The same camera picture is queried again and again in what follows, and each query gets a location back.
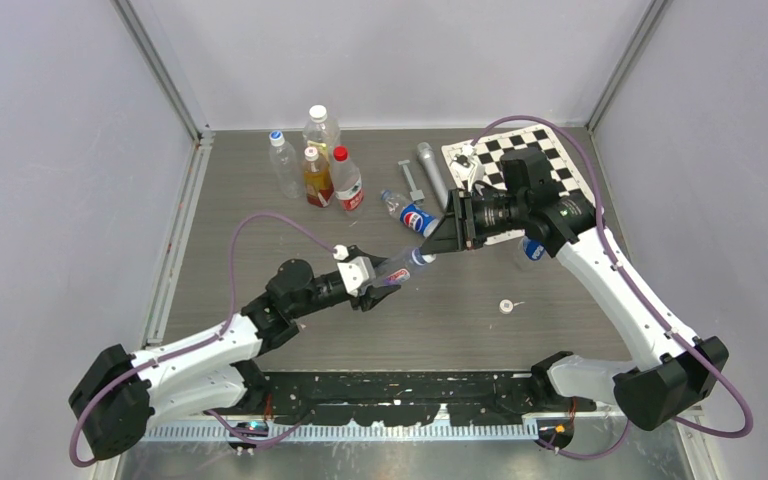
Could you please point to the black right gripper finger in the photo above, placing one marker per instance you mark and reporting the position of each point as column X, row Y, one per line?
column 455, row 232
column 459, row 205

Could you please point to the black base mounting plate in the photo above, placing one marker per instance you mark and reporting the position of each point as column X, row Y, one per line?
column 401, row 398

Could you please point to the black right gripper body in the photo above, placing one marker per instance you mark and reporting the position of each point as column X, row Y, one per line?
column 498, row 214

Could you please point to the silver microphone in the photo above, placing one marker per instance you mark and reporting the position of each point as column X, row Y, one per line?
column 425, row 156

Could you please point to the red cap clear bottle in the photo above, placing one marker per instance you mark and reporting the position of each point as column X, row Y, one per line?
column 347, row 181

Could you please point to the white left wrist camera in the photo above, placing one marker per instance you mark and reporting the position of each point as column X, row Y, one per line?
column 355, row 268

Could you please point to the Pepsi label clear bottle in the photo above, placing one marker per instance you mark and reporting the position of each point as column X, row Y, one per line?
column 408, row 213

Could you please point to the clear bottle pink label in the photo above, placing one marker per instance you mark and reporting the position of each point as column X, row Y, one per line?
column 399, row 268

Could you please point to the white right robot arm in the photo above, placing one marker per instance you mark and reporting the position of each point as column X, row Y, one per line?
column 666, row 373

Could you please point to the tall white cap bottle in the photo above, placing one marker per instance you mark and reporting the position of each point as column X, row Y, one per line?
column 321, row 131

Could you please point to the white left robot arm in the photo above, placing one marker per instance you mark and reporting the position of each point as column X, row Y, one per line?
column 122, row 395

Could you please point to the blue white cap bottle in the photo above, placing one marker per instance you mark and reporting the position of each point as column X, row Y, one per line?
column 286, row 165

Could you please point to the black white chessboard mat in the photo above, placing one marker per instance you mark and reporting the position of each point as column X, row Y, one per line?
column 489, row 149

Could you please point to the amber liquid bottle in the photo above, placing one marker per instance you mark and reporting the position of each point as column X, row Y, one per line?
column 317, row 179

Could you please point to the blue label clear bottle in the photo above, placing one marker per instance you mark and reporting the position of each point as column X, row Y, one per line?
column 531, row 249

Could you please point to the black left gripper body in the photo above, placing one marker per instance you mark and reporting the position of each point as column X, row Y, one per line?
column 326, row 291

